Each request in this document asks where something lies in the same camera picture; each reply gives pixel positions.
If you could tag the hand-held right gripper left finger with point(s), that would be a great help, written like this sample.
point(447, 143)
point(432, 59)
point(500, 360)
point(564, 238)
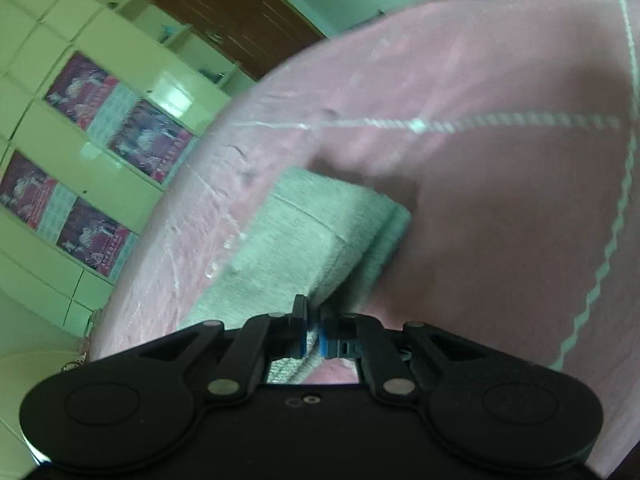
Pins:
point(303, 342)

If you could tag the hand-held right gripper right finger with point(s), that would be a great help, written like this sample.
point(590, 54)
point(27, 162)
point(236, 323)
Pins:
point(332, 347)

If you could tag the grey pants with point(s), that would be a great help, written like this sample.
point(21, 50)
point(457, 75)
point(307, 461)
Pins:
point(310, 240)

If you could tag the pink checked bed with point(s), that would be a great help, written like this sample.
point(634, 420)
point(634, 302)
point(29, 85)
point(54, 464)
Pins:
point(475, 185)

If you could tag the white corner shelf unit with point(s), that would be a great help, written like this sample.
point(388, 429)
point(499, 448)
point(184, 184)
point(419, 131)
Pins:
point(200, 55)

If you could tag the white wardrobe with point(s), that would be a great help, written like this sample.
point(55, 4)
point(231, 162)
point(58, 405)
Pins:
point(125, 40)

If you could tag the brown wooden door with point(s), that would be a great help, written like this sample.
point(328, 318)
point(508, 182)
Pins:
point(225, 0)

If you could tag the wall poster with calendar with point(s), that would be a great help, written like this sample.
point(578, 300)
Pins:
point(80, 87)
point(150, 140)
point(25, 185)
point(92, 240)

